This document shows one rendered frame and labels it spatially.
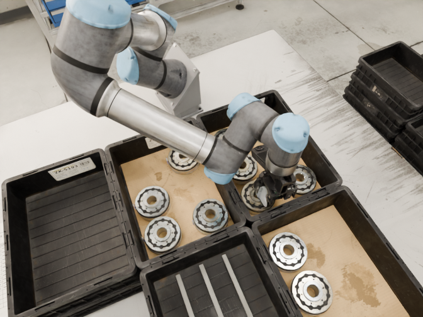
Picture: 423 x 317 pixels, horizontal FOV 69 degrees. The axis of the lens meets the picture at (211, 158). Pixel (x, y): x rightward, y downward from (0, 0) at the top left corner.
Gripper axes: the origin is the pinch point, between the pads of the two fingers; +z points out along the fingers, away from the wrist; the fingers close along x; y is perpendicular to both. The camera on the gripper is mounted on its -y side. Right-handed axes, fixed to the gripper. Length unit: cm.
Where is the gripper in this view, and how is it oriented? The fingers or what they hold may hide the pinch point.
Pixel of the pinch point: (267, 192)
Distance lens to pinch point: 95.0
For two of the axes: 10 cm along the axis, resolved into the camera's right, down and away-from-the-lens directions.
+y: 3.1, 8.0, -5.1
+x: 9.5, -2.8, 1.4
